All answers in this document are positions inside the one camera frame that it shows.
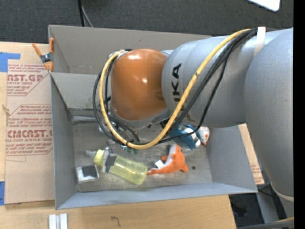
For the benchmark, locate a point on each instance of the blue and white toy bird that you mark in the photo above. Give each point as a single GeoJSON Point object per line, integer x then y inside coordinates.
{"type": "Point", "coordinates": [188, 135]}

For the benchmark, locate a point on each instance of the clear square glass jar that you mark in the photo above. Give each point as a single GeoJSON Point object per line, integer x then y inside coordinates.
{"type": "Point", "coordinates": [87, 174]}

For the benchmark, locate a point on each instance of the orange toy fox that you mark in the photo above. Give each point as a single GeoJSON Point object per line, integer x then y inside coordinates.
{"type": "Point", "coordinates": [175, 161]}

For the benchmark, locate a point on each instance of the grey metal bin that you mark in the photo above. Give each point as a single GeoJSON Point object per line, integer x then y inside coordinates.
{"type": "Point", "coordinates": [71, 44]}

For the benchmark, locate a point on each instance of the yellow baby bottle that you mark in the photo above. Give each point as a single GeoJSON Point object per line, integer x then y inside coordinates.
{"type": "Point", "coordinates": [129, 169]}

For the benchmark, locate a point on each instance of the brown cardboard board red print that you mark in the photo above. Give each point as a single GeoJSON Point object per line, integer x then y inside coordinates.
{"type": "Point", "coordinates": [28, 175]}

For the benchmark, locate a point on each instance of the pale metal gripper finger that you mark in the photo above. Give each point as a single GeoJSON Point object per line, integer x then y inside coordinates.
{"type": "Point", "coordinates": [112, 162]}
{"type": "Point", "coordinates": [104, 161]}

